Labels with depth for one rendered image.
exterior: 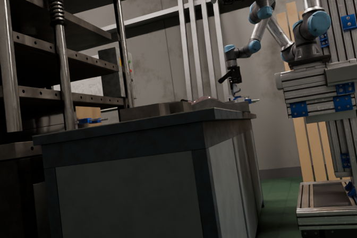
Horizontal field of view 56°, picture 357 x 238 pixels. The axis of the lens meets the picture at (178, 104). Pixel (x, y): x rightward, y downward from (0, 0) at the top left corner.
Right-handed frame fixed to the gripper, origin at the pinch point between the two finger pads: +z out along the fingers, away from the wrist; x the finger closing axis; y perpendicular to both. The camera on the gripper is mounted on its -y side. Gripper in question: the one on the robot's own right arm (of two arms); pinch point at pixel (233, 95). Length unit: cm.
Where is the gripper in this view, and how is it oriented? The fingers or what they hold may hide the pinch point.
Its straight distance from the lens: 237.1
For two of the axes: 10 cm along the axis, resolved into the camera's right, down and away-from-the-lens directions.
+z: 1.3, 9.9, -0.6
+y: 9.5, -1.4, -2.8
